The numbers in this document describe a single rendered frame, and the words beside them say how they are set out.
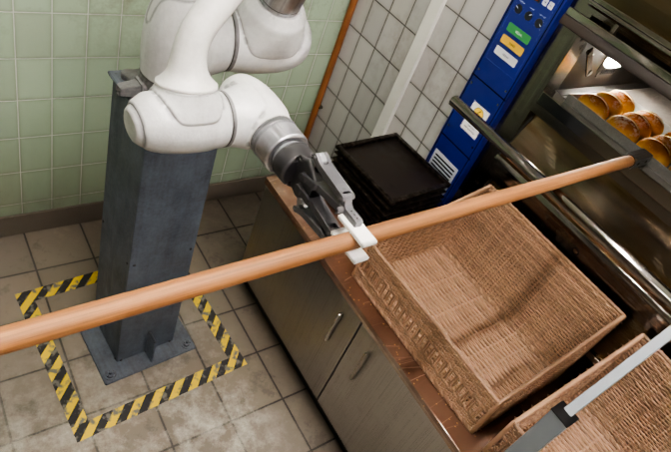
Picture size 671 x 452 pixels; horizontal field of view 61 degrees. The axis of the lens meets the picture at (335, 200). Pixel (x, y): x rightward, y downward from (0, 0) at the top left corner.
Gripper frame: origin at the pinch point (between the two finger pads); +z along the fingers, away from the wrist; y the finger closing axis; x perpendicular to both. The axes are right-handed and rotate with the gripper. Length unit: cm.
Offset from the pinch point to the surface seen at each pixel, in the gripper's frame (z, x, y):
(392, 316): -10, -47, 58
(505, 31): -51, -95, -7
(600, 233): 15, -59, 3
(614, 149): -5, -97, 2
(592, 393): 37, -43, 20
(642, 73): -7, -82, -22
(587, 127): -15, -97, 2
